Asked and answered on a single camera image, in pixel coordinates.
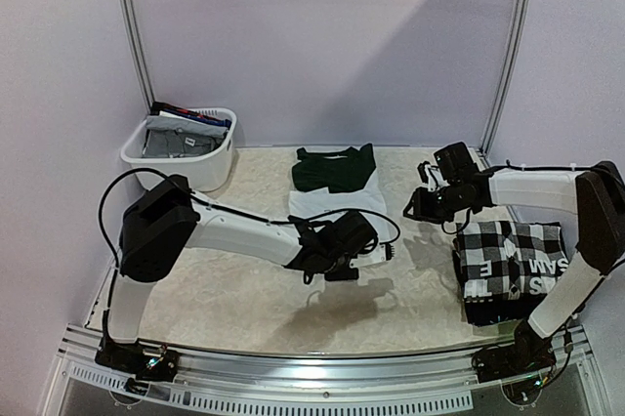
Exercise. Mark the right aluminium corner post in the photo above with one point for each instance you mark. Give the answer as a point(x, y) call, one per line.
point(512, 50)

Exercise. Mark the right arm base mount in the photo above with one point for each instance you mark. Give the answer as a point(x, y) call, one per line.
point(528, 353)

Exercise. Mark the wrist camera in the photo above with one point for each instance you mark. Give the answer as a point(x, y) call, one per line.
point(384, 252)
point(431, 176)

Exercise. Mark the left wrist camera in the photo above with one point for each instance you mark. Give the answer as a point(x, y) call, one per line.
point(384, 252)

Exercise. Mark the left aluminium corner post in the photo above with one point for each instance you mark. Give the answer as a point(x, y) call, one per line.
point(137, 52)

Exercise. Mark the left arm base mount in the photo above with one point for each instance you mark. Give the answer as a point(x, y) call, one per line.
point(147, 364)

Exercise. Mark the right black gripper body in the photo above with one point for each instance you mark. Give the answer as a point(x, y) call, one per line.
point(425, 203)

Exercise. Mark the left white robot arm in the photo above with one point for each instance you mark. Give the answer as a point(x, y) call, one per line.
point(171, 217)

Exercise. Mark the white laundry basket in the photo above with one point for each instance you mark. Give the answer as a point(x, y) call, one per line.
point(205, 173)

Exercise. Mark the folded black garment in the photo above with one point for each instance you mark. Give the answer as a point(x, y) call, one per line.
point(493, 311)

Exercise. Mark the white cloth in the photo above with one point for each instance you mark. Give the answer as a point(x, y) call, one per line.
point(327, 181)

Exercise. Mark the grey cloth in basket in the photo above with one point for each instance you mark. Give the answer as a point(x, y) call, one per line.
point(169, 137)

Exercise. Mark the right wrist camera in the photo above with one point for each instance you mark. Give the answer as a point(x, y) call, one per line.
point(431, 176)

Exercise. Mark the aluminium corner post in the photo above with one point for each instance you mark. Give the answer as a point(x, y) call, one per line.
point(137, 52)
point(512, 50)

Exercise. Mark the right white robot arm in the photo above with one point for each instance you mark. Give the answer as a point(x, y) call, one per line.
point(593, 195)

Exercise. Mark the dark striped cloth in basket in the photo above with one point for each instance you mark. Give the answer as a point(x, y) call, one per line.
point(160, 109)

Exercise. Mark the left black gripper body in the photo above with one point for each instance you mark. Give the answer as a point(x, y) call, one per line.
point(338, 267)

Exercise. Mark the aluminium front rail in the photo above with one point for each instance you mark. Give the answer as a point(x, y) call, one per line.
point(212, 383)

